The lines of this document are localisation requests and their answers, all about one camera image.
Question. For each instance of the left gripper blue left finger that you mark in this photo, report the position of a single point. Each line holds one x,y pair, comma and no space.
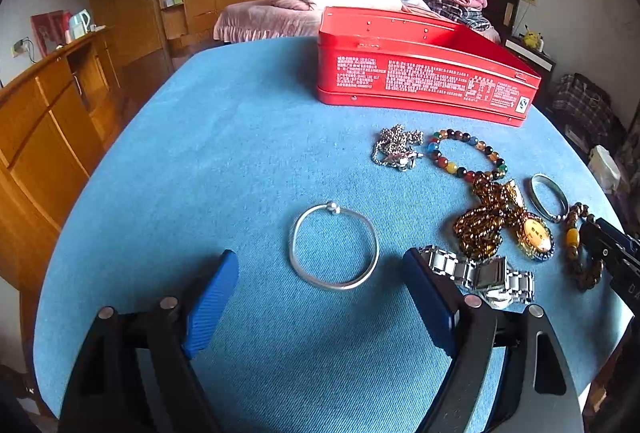
206,310

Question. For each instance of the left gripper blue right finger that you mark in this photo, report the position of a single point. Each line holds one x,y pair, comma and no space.
436,299

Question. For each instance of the silver metal wristwatch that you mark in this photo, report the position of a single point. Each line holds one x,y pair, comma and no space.
494,280

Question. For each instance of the wide silver bangle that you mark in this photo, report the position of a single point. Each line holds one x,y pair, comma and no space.
540,178

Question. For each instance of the white bin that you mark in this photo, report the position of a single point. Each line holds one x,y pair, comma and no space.
604,168

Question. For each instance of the thin silver bangle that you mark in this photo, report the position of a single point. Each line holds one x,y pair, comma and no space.
332,247

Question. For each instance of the plaid bag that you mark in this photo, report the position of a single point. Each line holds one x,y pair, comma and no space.
586,108

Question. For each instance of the blue table cloth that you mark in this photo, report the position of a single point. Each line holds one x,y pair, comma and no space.
225,156

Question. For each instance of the dark nightstand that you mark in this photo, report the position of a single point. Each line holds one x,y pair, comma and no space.
542,64

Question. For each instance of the yellow pikachu plush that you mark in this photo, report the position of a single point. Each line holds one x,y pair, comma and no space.
532,40

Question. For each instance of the wooden sideboard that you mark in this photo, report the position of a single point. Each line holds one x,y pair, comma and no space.
58,118

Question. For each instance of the red metal tin box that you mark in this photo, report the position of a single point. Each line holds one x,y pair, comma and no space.
393,59

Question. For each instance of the bed with pink cover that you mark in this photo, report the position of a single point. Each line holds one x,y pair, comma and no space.
262,19

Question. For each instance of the plaid folded clothes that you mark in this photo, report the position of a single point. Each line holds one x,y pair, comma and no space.
471,17

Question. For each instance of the white electric kettle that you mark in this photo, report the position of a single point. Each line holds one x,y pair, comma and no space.
79,24

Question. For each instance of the red framed picture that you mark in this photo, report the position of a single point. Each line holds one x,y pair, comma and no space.
51,30

